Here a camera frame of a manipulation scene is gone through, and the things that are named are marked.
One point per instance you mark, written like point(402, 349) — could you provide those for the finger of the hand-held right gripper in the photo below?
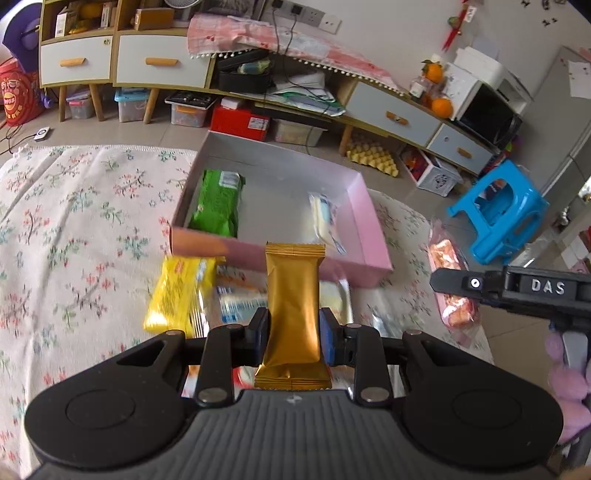
point(457, 281)

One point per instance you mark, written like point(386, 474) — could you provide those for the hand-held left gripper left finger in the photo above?
point(259, 337)

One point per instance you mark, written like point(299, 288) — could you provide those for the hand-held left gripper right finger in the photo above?
point(328, 337)

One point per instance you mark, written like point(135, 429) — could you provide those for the clear pink orange snack packet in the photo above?
point(445, 251)

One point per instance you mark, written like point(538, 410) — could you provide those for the gold snack packet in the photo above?
point(293, 300)

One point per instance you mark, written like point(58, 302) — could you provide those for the pink cardboard box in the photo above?
point(207, 244)

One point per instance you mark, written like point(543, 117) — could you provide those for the orange and white snack packet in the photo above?
point(240, 300)

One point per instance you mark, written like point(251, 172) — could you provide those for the pale yellow snack packet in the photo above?
point(334, 295)

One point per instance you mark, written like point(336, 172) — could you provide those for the blue plastic stool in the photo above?
point(521, 194)

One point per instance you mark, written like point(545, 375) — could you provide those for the white printed storage box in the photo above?
point(438, 180)

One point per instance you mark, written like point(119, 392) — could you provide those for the white cabinet drawer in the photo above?
point(74, 62)
point(392, 113)
point(161, 62)
point(461, 147)

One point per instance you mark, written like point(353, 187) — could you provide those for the green snack packet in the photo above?
point(217, 203)

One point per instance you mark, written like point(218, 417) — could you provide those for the grey refrigerator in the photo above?
point(563, 138)

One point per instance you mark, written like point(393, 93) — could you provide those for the yellow egg tray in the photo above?
point(369, 157)

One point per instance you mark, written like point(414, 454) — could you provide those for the black microwave oven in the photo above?
point(485, 115)

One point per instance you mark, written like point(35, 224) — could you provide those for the orange fruit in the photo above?
point(442, 107)
point(435, 73)

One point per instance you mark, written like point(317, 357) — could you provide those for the clear storage bin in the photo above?
point(295, 134)

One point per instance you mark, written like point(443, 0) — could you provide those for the red box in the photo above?
point(235, 122)

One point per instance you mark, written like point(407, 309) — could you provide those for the white appliance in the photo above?
point(480, 64)

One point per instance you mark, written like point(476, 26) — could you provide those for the small white box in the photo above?
point(232, 103)

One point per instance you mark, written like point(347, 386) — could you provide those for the black lid storage bin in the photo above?
point(189, 110)

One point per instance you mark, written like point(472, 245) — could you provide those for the pile of folded cloths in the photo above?
point(300, 90)

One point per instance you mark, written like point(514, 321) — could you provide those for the long wooden cabinet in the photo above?
point(217, 90)

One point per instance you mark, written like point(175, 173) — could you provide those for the black bag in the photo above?
point(242, 81)

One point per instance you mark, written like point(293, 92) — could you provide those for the red hanging ornament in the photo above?
point(455, 23)

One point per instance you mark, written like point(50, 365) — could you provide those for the blue lid storage bin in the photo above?
point(133, 106)

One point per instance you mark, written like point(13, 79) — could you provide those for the pink patterned cloth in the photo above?
point(323, 50)

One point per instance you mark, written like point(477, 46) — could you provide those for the purple lid storage bin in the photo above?
point(82, 106)

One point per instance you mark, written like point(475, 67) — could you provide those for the small white device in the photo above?
point(41, 133)

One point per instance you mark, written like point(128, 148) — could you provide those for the brown cardboard box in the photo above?
point(154, 19)

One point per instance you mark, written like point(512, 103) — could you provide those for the grey desk fan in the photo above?
point(182, 7)

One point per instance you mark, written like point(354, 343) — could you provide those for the red patterned bag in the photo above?
point(16, 92)

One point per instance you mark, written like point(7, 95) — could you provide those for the white carton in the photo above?
point(64, 23)

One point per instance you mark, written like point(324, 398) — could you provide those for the purple bag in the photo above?
point(23, 37)

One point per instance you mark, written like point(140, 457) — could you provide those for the white wall socket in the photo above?
point(323, 19)

